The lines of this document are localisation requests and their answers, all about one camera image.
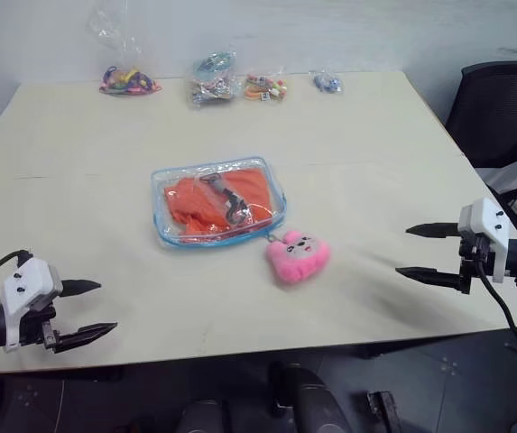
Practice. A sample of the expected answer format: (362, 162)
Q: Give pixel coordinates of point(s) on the small bag with blue item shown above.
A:
(328, 82)

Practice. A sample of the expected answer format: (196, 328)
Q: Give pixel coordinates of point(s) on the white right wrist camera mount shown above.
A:
(488, 221)

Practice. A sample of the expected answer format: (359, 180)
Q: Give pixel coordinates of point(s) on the plastic bag of orange trinkets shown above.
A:
(264, 88)

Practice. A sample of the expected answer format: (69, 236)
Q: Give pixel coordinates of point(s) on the black mesh office chair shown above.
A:
(497, 117)

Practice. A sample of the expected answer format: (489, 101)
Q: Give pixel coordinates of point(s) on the large dark rounded shape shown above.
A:
(312, 401)

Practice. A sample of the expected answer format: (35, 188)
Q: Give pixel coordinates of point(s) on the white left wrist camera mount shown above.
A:
(23, 282)

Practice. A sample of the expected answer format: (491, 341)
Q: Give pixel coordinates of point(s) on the small dark rounded shape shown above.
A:
(204, 417)

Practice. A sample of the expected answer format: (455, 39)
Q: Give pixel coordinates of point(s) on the small black block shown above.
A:
(382, 408)

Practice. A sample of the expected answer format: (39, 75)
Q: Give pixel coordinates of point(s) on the plastic bag of colourful bands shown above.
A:
(127, 81)

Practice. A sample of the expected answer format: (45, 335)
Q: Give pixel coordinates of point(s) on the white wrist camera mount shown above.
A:
(23, 282)
(488, 221)

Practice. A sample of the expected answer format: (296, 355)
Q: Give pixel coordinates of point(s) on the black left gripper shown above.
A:
(32, 325)

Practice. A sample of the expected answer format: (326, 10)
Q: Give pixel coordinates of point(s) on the plastic bag of mixed trinkets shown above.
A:
(210, 85)

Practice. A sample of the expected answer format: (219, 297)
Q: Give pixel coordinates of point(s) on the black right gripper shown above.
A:
(474, 257)

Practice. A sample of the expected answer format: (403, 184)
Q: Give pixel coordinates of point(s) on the pink plush bunny charm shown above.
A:
(296, 261)

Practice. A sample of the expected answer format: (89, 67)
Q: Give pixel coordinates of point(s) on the orange cloth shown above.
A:
(249, 187)

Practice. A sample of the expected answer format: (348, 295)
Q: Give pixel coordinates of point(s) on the clear pouch with orange cloth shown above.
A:
(163, 230)

